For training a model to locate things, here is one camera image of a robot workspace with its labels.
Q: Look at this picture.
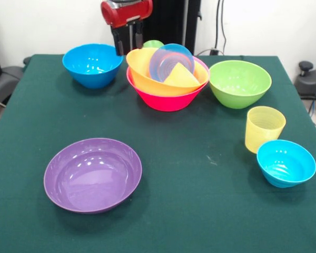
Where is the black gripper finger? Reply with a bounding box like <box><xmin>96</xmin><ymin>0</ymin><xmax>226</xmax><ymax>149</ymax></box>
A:
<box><xmin>112</xmin><ymin>26</ymin><xmax>125</xmax><ymax>56</ymax></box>
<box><xmin>135</xmin><ymin>22</ymin><xmax>144</xmax><ymax>50</ymax></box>

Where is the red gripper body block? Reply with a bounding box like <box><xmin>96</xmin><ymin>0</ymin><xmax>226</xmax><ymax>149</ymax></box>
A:
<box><xmin>100</xmin><ymin>0</ymin><xmax>154</xmax><ymax>29</ymax></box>

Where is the large orange plastic bowl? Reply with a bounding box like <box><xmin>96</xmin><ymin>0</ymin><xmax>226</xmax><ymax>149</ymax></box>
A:
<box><xmin>125</xmin><ymin>47</ymin><xmax>210</xmax><ymax>97</ymax></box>

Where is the large blue plastic bowl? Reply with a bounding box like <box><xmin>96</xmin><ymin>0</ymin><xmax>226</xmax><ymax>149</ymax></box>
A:
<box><xmin>62</xmin><ymin>43</ymin><xmax>124</xmax><ymax>89</ymax></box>

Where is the translucent blue ribbed bowl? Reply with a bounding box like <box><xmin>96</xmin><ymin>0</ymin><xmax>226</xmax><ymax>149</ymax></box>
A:
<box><xmin>149</xmin><ymin>43</ymin><xmax>195</xmax><ymax>82</ymax></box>

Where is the yellow-orange plastic cup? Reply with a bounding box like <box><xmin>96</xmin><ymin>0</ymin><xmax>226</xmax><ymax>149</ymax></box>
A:
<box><xmin>178</xmin><ymin>62</ymin><xmax>201</xmax><ymax>87</ymax></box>
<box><xmin>163</xmin><ymin>63</ymin><xmax>185</xmax><ymax>87</ymax></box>

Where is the large pink plastic bowl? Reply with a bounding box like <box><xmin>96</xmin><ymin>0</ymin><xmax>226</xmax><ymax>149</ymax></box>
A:
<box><xmin>126</xmin><ymin>56</ymin><xmax>210</xmax><ymax>112</ymax></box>

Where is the green plastic cup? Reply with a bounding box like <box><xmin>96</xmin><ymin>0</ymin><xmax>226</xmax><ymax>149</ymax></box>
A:
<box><xmin>142</xmin><ymin>40</ymin><xmax>165</xmax><ymax>48</ymax></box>

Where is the green plastic bowl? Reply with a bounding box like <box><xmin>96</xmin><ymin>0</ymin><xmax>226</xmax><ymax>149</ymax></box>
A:
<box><xmin>209</xmin><ymin>60</ymin><xmax>272</xmax><ymax>110</ymax></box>

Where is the black office chair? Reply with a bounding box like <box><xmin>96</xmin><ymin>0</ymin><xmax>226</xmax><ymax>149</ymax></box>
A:
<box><xmin>0</xmin><ymin>56</ymin><xmax>32</xmax><ymax>108</ymax></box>

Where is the purple plastic bowl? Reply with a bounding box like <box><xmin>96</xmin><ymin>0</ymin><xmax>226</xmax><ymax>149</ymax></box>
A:
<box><xmin>43</xmin><ymin>138</ymin><xmax>143</xmax><ymax>214</ymax></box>

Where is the dark green tablecloth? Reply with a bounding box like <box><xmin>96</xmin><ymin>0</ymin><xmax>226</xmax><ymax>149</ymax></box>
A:
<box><xmin>0</xmin><ymin>54</ymin><xmax>316</xmax><ymax>253</ymax></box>

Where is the translucent yellow plastic cup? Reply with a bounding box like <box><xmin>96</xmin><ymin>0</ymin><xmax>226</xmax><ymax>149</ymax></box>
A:
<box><xmin>244</xmin><ymin>105</ymin><xmax>287</xmax><ymax>154</ymax></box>

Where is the black swivel chair base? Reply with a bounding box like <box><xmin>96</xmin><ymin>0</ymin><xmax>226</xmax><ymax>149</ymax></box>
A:
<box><xmin>294</xmin><ymin>61</ymin><xmax>316</xmax><ymax>118</ymax></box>

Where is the small cyan plastic bowl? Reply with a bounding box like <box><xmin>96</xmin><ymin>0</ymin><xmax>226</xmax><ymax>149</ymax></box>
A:
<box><xmin>256</xmin><ymin>139</ymin><xmax>316</xmax><ymax>189</ymax></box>

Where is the black hanging cable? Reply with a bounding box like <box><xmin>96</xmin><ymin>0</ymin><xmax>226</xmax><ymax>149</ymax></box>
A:
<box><xmin>196</xmin><ymin>0</ymin><xmax>228</xmax><ymax>56</ymax></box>

